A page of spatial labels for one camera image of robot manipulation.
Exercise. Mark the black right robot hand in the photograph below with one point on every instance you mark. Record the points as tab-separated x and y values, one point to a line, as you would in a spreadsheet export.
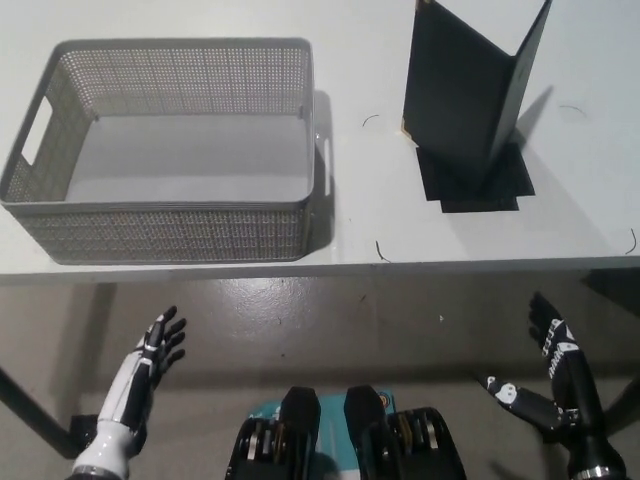
575	390

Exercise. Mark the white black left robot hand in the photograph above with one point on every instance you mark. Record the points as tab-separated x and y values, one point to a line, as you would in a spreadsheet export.
135	380

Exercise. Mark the black hardcover notebook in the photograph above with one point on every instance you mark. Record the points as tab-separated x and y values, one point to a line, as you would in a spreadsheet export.
450	75

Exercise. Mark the black metal table leg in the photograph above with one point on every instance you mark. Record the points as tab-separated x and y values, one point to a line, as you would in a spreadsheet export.
30	410
624	405

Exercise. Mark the grey perforated plastic basket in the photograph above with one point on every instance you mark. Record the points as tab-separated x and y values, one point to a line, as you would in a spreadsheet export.
175	230

